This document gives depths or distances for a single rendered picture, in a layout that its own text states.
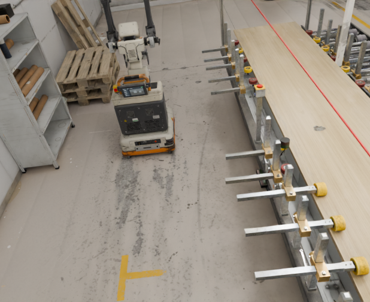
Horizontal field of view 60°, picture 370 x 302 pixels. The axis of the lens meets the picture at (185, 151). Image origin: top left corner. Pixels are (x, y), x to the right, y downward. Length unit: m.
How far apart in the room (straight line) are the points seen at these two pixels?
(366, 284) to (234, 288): 1.17
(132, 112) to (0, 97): 1.30
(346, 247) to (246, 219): 1.34
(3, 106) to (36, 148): 0.58
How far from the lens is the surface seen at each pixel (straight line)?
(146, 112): 3.56
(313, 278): 1.87
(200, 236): 2.97
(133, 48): 3.60
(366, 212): 2.09
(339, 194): 2.14
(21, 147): 4.04
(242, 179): 2.20
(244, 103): 3.24
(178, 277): 2.79
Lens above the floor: 2.42
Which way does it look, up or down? 39 degrees down
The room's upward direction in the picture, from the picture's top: 9 degrees counter-clockwise
